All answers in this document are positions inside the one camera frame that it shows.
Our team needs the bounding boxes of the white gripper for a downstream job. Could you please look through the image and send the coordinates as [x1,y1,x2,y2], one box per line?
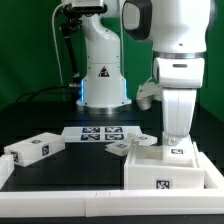
[162,88,197,146]

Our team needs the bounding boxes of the white cabinet door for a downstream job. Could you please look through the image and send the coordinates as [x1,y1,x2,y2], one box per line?
[162,134,195,165]
[105,133,157,156]

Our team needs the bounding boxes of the white cabinet box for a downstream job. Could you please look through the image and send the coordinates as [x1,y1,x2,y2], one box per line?
[124,143,205,190]

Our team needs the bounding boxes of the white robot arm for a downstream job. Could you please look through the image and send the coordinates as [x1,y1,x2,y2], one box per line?
[62,0,216,146]

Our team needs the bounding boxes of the white cabinet top block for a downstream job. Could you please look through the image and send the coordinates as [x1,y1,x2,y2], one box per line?
[4,132,65,167]

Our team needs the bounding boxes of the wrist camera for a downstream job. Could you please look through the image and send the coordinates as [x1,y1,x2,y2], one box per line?
[136,78,161,110]

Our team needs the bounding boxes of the white U-shaped boundary frame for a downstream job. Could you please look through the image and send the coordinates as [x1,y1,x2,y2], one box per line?
[0,153,224,218]

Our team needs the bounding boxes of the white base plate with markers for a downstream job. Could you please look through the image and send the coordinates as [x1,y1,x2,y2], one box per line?
[62,126,142,143]

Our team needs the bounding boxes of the black cable on table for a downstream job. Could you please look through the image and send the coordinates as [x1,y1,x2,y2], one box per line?
[15,84,83,103]

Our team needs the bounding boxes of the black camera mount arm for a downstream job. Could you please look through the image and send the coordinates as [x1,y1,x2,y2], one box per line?
[60,4,82,83]

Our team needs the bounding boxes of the white cable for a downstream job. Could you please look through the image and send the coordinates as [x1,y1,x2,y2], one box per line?
[51,2,73,101]

